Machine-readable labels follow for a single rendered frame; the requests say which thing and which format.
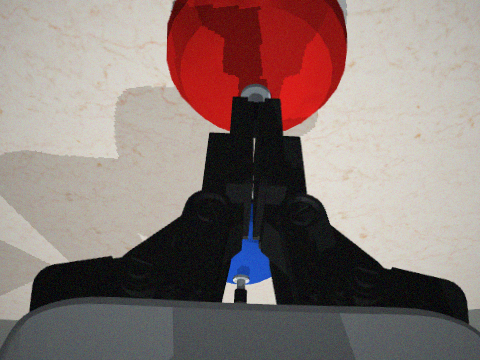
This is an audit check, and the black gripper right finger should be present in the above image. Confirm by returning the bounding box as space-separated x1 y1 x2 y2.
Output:
253 98 469 324

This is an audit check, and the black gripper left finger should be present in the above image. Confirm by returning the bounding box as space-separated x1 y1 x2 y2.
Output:
29 96 254 312

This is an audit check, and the red dome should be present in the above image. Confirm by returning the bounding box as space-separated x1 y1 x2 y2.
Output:
167 0 347 138

